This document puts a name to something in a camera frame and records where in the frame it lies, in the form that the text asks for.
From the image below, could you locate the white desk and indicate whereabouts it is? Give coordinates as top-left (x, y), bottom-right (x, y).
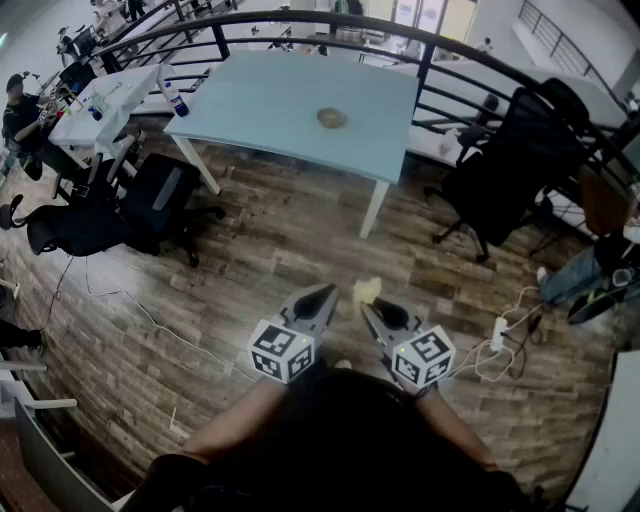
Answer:
top-left (567, 349), bottom-right (640, 512)

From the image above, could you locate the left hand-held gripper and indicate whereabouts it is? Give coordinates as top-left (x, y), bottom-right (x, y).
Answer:
top-left (247, 282), bottom-right (340, 386)

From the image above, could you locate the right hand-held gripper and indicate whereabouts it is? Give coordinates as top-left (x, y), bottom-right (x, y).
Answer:
top-left (360, 297), bottom-right (458, 391)

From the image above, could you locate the black metal railing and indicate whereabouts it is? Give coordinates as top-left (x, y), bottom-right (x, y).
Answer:
top-left (92, 0), bottom-right (640, 191)

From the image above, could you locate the white power strip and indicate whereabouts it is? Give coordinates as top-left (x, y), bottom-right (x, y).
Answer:
top-left (490, 316), bottom-right (509, 353)

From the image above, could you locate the white plastic bag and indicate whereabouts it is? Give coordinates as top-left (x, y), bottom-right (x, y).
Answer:
top-left (437, 128), bottom-right (464, 156)

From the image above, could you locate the white metal rack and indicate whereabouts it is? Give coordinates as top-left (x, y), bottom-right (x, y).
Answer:
top-left (0, 359), bottom-right (79, 421)

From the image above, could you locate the plastic bottle with blue label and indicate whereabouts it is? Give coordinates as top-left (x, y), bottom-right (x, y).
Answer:
top-left (159, 79), bottom-right (191, 119)

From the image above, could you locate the white power cable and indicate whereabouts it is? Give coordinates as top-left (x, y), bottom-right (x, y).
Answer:
top-left (449, 285), bottom-right (546, 384)

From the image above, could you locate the brown wooden panel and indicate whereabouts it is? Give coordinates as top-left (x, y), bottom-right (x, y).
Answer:
top-left (579, 164), bottom-right (634, 239)

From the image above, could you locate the person's black shirt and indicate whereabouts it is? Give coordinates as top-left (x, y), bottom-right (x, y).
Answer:
top-left (119, 357), bottom-right (541, 512)

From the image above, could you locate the person's left forearm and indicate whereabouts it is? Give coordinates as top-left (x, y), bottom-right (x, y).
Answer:
top-left (180, 374), bottom-right (291, 464)

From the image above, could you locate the small brown round dish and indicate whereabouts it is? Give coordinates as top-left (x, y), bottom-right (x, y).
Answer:
top-left (316, 106), bottom-right (349, 130)

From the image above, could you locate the table with white cloth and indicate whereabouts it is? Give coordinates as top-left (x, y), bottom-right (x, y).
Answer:
top-left (47, 63), bottom-right (174, 156)

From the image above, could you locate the black mesh office chair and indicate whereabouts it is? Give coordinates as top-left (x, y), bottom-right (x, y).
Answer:
top-left (424, 77), bottom-right (591, 264)

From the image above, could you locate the yellow sponge piece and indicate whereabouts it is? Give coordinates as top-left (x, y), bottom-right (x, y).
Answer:
top-left (351, 277), bottom-right (384, 305)

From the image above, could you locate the black office chair grey lumbar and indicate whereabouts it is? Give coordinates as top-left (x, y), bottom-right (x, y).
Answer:
top-left (119, 152), bottom-right (226, 269)

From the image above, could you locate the person's right forearm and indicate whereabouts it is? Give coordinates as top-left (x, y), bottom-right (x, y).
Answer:
top-left (412, 384), bottom-right (501, 474)

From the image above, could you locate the white table leg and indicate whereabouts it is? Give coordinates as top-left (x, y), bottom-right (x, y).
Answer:
top-left (358, 179), bottom-right (390, 240)
top-left (172, 133), bottom-right (222, 196)

